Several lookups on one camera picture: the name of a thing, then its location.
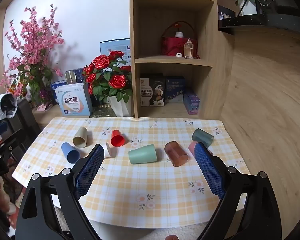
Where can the dark skyline print box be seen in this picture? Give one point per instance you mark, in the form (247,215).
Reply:
(226,12)

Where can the light blue printed box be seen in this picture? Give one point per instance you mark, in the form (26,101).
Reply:
(110,46)

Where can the pink blossom branches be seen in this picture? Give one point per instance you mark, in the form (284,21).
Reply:
(35,45)

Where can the black chair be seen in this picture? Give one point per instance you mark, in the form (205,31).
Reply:
(25,120)

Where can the dark teal translucent cup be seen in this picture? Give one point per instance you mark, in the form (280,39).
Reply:
(202,137)

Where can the wooden shelf unit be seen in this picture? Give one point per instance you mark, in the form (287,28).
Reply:
(222,67)

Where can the steel tumbler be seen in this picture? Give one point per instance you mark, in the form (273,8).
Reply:
(70,77)

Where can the brown translucent cup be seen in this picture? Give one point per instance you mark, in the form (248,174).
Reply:
(176,153)

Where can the black speckled countertop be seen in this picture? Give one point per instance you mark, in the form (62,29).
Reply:
(265,20)

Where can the red rose bouquet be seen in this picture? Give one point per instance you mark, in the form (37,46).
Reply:
(115,81)

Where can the beige cup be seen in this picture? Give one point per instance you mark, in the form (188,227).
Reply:
(80,137)

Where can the red cup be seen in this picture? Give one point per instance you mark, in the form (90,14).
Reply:
(118,139)

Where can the pink cup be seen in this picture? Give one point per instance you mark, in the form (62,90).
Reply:
(192,147)

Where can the purple box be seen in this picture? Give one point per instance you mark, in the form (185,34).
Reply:
(191,103)

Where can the small white vase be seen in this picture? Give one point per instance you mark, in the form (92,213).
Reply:
(179,34)

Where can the white cup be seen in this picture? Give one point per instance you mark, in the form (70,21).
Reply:
(109,151)

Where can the dark snack box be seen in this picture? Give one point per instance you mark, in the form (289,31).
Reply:
(150,90)

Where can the mint green cup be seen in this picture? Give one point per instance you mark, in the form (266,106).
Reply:
(143,153)

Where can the white flower pot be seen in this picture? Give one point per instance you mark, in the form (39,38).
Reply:
(248,7)

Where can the yellow checkered floral tablecloth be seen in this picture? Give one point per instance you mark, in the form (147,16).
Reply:
(135,182)

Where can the person's left hand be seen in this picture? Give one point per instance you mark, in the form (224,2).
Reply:
(2,197)

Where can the dark blue box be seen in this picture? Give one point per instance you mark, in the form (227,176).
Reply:
(57,85)

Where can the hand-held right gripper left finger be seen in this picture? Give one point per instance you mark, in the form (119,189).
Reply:
(88,170)

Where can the white and blue carton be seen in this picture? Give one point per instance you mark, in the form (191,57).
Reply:
(72,100)

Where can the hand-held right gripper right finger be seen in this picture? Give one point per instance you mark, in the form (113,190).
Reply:
(210,172)

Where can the white faceted vase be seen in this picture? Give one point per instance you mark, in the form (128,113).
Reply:
(120,108)

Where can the small white dome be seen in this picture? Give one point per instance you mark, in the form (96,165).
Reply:
(179,55)

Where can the clear perfume bottle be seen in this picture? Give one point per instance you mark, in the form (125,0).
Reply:
(188,50)

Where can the blue cup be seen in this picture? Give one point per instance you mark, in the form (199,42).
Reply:
(70,153)

